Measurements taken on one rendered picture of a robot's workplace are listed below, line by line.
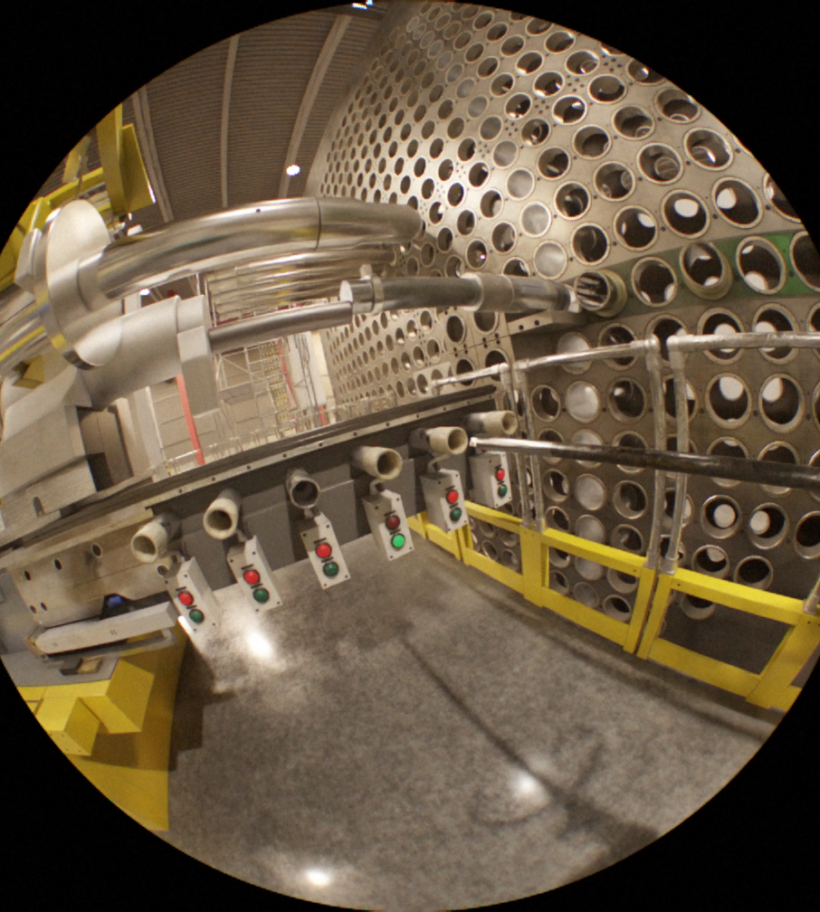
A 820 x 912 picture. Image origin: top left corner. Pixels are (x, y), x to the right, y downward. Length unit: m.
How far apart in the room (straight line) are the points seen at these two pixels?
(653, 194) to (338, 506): 1.84
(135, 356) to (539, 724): 1.56
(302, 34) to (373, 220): 8.40
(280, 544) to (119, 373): 0.65
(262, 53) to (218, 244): 8.56
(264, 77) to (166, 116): 2.51
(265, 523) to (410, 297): 0.84
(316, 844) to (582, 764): 0.76
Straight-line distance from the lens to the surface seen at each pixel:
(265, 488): 0.75
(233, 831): 1.26
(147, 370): 0.95
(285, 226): 0.68
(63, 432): 0.89
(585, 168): 1.95
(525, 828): 1.00
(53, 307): 0.65
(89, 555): 0.97
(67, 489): 1.08
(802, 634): 1.07
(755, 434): 1.63
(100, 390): 1.02
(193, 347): 0.87
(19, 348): 0.84
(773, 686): 1.22
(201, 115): 9.91
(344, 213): 0.71
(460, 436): 0.70
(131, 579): 0.93
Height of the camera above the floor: 0.99
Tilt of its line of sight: 12 degrees down
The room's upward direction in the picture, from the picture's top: 13 degrees counter-clockwise
